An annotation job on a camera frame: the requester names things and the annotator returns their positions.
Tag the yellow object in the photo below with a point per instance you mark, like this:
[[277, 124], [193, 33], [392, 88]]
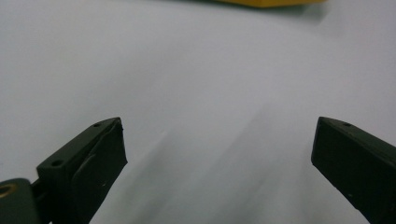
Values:
[[271, 2]]

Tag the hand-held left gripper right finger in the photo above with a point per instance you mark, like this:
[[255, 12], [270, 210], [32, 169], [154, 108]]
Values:
[[358, 165]]

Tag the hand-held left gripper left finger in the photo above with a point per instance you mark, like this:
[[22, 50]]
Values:
[[84, 168]]

